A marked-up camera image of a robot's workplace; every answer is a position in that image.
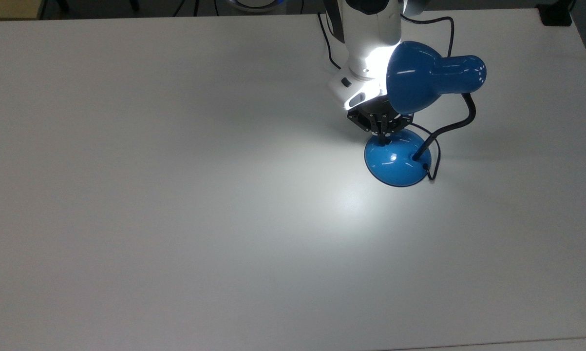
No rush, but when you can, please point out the blue gooseneck desk lamp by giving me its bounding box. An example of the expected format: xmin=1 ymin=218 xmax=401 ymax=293
xmin=364 ymin=40 xmax=487 ymax=188

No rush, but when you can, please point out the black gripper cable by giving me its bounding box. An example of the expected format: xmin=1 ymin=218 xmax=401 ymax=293
xmin=400 ymin=16 xmax=455 ymax=57

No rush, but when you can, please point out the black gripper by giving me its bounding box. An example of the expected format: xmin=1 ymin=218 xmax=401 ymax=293
xmin=347 ymin=95 xmax=415 ymax=146

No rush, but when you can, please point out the black table clamp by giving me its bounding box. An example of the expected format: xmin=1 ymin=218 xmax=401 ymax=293
xmin=538 ymin=4 xmax=574 ymax=27

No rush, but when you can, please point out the black lamp power cable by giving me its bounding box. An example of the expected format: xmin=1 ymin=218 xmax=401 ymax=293
xmin=316 ymin=12 xmax=443 ymax=184

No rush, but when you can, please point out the beige wooden furniture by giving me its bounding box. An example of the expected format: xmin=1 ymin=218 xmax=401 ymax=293
xmin=0 ymin=0 xmax=41 ymax=20

